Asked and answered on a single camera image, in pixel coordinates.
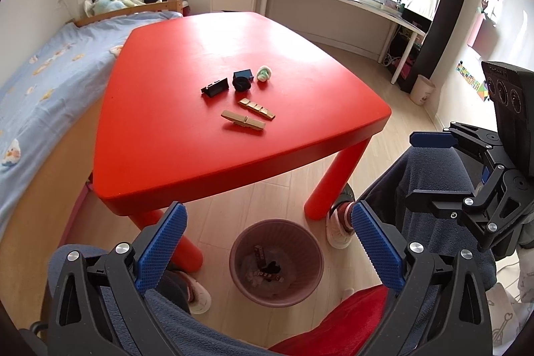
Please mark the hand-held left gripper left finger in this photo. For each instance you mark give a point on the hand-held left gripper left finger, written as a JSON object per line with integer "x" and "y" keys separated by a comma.
{"x": 160, "y": 251}

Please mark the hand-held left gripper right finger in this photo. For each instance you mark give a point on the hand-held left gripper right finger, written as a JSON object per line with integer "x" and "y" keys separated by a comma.
{"x": 377, "y": 251}

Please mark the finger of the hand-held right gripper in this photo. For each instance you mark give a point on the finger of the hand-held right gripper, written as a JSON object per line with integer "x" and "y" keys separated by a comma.
{"x": 432, "y": 140}
{"x": 450, "y": 208}

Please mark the person's right leg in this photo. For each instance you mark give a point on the person's right leg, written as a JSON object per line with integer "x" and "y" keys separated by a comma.
{"x": 434, "y": 189}

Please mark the person's leg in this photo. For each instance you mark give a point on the person's leg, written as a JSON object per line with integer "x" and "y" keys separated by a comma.
{"x": 434, "y": 189}
{"x": 167, "y": 318}

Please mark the person's right white shoe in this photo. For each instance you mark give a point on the person's right white shoe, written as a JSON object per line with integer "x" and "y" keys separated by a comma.
{"x": 338, "y": 229}

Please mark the person's white shoe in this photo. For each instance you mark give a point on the person's white shoe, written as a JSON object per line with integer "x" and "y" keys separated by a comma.
{"x": 199, "y": 295}
{"x": 338, "y": 229}

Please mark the white paper bin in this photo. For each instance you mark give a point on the white paper bin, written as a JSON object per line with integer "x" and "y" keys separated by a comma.
{"x": 422, "y": 90}

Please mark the person's left white shoe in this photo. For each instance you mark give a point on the person's left white shoe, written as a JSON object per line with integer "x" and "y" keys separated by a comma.
{"x": 199, "y": 295}

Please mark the person's left leg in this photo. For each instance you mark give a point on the person's left leg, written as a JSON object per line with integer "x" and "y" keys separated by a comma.
{"x": 167, "y": 318}

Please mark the pink ribbed waste bin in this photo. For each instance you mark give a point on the pink ribbed waste bin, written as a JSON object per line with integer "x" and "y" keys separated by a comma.
{"x": 250, "y": 239}

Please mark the clear plastic bag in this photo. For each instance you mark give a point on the clear plastic bag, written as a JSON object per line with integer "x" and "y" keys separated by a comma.
{"x": 250, "y": 270}

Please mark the black wrapper with white print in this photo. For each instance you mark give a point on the black wrapper with white print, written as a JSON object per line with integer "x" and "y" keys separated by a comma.
{"x": 260, "y": 254}

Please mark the dark patterned wrapper strip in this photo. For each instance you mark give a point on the dark patterned wrapper strip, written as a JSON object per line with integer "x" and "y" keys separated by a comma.
{"x": 273, "y": 276}

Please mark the white printed cloth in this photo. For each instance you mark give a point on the white printed cloth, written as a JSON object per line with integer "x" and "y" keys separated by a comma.
{"x": 511, "y": 314}

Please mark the tall black panel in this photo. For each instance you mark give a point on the tall black panel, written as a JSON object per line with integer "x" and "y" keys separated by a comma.
{"x": 452, "y": 5}

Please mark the wooden clothespin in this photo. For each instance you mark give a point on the wooden clothespin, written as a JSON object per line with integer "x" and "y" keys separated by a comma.
{"x": 243, "y": 120}

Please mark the black binder clip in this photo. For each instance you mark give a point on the black binder clip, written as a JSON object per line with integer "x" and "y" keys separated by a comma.
{"x": 215, "y": 88}

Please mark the dark blue tape roll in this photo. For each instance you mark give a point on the dark blue tape roll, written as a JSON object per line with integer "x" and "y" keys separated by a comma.
{"x": 243, "y": 80}

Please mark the red plastic table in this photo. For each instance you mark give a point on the red plastic table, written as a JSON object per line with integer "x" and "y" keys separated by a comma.
{"x": 187, "y": 60}

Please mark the bed with blue sheet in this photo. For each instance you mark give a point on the bed with blue sheet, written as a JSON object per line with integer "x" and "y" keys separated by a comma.
{"x": 46, "y": 76}

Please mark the pale blue plush toy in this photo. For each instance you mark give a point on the pale blue plush toy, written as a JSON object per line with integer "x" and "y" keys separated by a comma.
{"x": 109, "y": 3}

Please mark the colourful wall sticker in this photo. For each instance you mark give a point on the colourful wall sticker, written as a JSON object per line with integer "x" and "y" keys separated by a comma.
{"x": 473, "y": 80}

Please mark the pink wall paper sheet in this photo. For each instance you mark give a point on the pink wall paper sheet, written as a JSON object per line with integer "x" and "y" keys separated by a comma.
{"x": 482, "y": 32}

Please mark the wooden bed frame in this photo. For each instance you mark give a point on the wooden bed frame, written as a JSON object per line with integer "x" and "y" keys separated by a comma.
{"x": 121, "y": 11}

